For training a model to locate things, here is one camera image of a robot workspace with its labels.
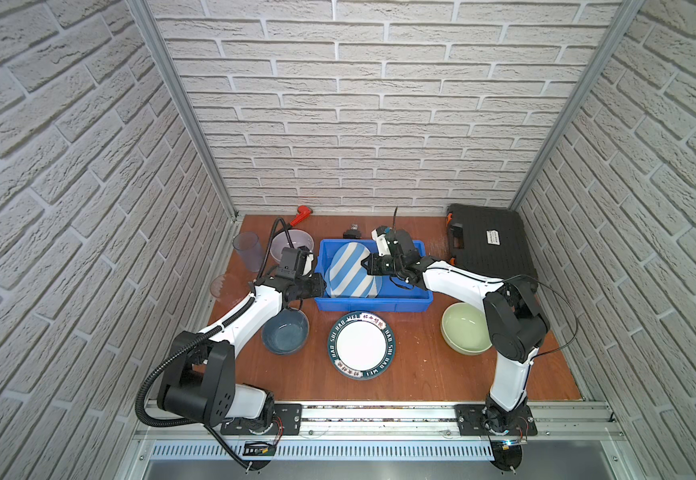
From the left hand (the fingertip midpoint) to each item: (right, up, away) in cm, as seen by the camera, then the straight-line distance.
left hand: (323, 280), depth 88 cm
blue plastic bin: (+22, -7, +9) cm, 25 cm away
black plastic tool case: (+58, +12, +15) cm, 61 cm away
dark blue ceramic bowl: (-11, -16, -1) cm, 19 cm away
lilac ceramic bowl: (-12, +13, +22) cm, 29 cm away
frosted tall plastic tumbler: (-28, +9, +15) cm, 33 cm away
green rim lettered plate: (+12, -19, -2) cm, 22 cm away
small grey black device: (+8, +15, +25) cm, 30 cm away
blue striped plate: (+6, +1, +7) cm, 9 cm away
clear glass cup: (-36, -4, +13) cm, 38 cm away
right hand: (+12, +6, +2) cm, 13 cm away
